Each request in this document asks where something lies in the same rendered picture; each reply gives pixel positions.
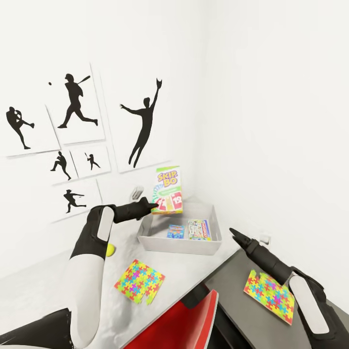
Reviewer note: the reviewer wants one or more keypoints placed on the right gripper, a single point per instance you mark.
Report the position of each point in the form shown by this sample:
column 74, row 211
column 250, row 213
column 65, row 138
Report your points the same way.
column 257, row 253

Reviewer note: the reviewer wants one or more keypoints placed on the board game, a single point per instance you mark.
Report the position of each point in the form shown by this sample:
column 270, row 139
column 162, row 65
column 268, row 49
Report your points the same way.
column 168, row 191
column 175, row 231
column 198, row 230

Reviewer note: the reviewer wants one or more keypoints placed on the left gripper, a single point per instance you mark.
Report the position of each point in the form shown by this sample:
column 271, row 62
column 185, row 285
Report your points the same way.
column 140, row 209

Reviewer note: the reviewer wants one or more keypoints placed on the jigsaw puzzle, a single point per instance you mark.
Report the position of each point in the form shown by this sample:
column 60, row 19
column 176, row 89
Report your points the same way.
column 278, row 299
column 139, row 279

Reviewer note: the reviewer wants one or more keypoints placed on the tennis ball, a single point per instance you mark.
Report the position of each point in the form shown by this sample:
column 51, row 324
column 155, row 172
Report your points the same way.
column 110, row 249

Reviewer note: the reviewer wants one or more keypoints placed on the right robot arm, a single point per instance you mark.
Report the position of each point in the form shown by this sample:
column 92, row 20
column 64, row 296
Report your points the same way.
column 323, row 327

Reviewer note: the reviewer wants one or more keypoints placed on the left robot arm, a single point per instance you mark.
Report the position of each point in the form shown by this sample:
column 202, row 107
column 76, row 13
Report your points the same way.
column 71, row 317

